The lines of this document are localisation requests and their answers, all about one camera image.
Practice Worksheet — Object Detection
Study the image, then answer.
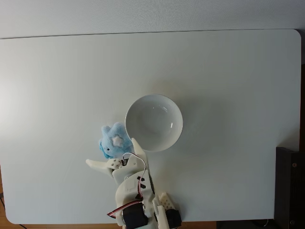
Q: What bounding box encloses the black table clamp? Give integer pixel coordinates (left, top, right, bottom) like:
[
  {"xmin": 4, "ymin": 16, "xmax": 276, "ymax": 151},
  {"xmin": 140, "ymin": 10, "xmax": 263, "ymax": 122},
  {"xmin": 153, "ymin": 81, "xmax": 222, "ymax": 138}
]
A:
[{"xmin": 166, "ymin": 208, "xmax": 183, "ymax": 228}]

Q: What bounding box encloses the skyblue star plush doll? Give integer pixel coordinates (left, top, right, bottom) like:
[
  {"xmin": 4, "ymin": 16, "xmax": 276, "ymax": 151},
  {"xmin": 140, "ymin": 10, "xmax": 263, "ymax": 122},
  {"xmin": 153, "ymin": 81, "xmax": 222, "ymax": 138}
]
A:
[{"xmin": 98, "ymin": 121, "xmax": 134, "ymax": 161}]

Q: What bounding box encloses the dark wooden cabinet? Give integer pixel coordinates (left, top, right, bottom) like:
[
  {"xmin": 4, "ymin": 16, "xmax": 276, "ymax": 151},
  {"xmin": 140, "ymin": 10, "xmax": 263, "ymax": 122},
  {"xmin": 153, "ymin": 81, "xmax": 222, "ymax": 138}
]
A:
[{"xmin": 274, "ymin": 146, "xmax": 305, "ymax": 229}]

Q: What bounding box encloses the white ceramic bowl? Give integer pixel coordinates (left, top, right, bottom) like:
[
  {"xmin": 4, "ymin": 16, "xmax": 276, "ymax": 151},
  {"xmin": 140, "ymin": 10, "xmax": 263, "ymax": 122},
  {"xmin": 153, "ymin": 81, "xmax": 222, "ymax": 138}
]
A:
[{"xmin": 125, "ymin": 94, "xmax": 184, "ymax": 153}]

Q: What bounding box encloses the white gripper servo cable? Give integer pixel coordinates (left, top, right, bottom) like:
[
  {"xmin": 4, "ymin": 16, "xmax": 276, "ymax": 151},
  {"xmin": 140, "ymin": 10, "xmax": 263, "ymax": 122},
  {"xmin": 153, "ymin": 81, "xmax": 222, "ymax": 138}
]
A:
[{"xmin": 122, "ymin": 152, "xmax": 147, "ymax": 199}]

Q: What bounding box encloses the red black looped servo cable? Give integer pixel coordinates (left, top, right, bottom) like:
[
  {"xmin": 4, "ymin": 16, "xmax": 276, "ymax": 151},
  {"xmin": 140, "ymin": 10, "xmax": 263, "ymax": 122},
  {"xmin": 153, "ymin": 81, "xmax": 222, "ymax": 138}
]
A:
[{"xmin": 106, "ymin": 199, "xmax": 144, "ymax": 218}]

